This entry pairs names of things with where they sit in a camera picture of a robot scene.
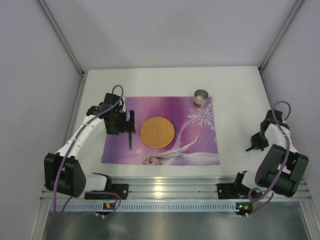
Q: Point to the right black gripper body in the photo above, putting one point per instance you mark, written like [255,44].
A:
[258,141]

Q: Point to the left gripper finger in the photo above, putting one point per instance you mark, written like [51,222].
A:
[112,130]
[130,122]

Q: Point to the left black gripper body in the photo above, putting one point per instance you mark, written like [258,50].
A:
[129,127]

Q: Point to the teal handled fork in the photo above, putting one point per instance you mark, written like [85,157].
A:
[130,141]

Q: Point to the round wooden plate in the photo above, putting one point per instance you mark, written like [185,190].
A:
[157,132]

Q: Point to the purple printed placemat cloth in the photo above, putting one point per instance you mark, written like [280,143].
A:
[194,142]

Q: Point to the metal cup with brown sleeve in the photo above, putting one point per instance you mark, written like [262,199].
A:
[200,98]

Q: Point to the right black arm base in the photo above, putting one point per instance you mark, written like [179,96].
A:
[231,191]

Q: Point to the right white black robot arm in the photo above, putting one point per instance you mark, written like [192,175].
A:
[282,162]

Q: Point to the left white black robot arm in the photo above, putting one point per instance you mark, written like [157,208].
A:
[66,171]

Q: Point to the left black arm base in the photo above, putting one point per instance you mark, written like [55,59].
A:
[115,191]

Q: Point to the aluminium mounting rail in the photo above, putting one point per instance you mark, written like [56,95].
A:
[183,188]

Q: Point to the slotted grey cable duct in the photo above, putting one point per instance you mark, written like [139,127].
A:
[154,207]

